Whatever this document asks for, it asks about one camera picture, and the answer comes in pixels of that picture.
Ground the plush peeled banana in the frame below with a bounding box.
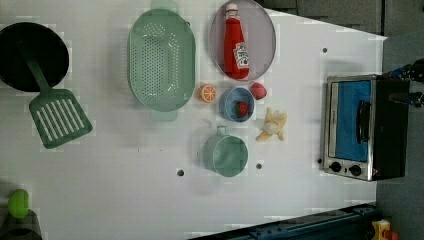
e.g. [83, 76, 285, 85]
[256, 107, 288, 142]

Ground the toaster oven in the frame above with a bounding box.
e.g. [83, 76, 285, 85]
[323, 75, 410, 181]

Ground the blue bowl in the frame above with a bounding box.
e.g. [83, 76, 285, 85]
[219, 87, 255, 123]

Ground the orange slice toy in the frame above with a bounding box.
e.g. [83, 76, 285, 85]
[198, 84, 216, 103]

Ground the small red strawberry toy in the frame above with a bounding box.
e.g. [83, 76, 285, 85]
[236, 101, 249, 117]

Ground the pink plush strawberry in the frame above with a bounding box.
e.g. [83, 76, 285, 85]
[250, 82, 267, 100]

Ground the red ketchup bottle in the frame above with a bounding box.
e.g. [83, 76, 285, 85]
[224, 3, 250, 80]

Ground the green oval colander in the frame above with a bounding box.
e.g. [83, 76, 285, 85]
[128, 0, 196, 122]

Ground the green slotted spatula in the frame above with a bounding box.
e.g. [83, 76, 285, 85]
[17, 41, 93, 149]

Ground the black frying pan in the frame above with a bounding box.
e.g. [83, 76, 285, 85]
[0, 22, 70, 92]

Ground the green round object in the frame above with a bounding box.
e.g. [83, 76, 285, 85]
[7, 189, 29, 219]

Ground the green cup with handle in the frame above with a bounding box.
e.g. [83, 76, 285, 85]
[203, 125, 249, 178]

